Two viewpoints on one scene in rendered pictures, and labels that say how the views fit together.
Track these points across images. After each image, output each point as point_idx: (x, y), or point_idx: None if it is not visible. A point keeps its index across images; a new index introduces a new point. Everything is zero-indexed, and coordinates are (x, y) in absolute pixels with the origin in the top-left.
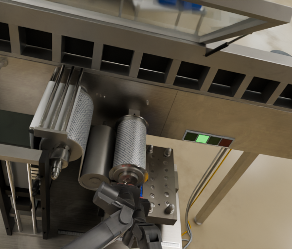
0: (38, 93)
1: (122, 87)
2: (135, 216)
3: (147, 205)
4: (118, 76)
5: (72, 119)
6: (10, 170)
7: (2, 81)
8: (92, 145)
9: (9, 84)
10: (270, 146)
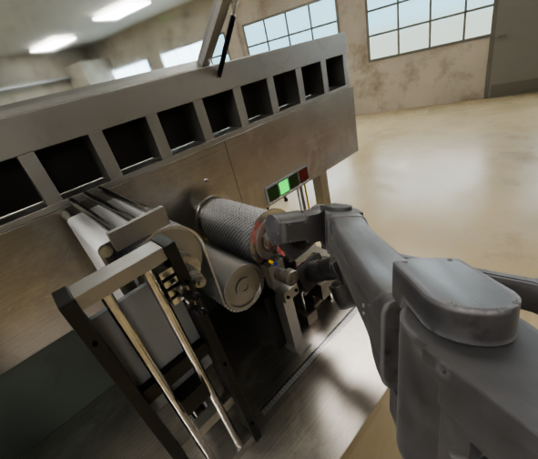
0: (64, 278)
1: (167, 180)
2: (326, 262)
3: (319, 257)
4: (151, 168)
5: None
6: (126, 321)
7: None
8: None
9: (6, 300)
10: (334, 149)
